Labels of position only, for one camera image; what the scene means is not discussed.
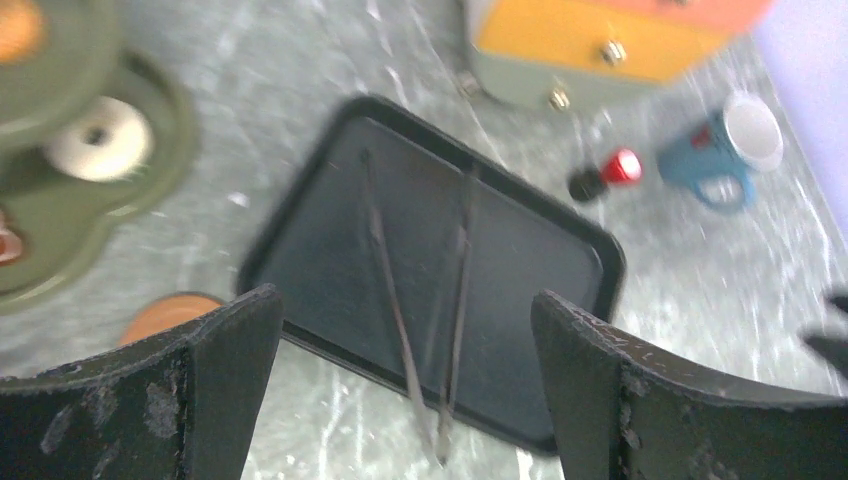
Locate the metal food tongs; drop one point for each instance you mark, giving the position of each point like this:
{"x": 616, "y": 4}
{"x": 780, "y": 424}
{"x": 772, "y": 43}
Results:
{"x": 416, "y": 320}

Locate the white glazed donut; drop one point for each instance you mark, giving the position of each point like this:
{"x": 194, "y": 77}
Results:
{"x": 110, "y": 142}

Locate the blue mug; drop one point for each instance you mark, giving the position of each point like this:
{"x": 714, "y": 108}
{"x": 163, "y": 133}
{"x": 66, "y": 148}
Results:
{"x": 715, "y": 161}

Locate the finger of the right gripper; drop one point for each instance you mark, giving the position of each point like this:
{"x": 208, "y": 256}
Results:
{"x": 830, "y": 347}

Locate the tan round biscuit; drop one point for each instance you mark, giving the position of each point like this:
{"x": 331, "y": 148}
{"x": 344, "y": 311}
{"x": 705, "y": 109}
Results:
{"x": 22, "y": 29}

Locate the black rectangular baking tray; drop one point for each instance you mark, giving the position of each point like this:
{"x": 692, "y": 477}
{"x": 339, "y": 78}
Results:
{"x": 315, "y": 249}

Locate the brown heart cookie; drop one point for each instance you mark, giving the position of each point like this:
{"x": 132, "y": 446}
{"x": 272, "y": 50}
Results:
{"x": 12, "y": 245}

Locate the green three-tier serving stand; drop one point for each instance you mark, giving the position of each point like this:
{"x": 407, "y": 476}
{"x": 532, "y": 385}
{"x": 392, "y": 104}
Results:
{"x": 64, "y": 221}

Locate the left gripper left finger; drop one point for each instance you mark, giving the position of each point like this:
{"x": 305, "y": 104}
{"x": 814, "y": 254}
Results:
{"x": 181, "y": 404}

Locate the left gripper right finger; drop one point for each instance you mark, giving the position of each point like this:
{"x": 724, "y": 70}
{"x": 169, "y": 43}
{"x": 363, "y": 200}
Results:
{"x": 624, "y": 408}

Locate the round three-drawer mini cabinet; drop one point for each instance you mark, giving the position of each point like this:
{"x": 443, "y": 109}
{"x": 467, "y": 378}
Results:
{"x": 581, "y": 55}

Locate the red and black stamp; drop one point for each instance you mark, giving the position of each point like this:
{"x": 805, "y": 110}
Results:
{"x": 623, "y": 167}

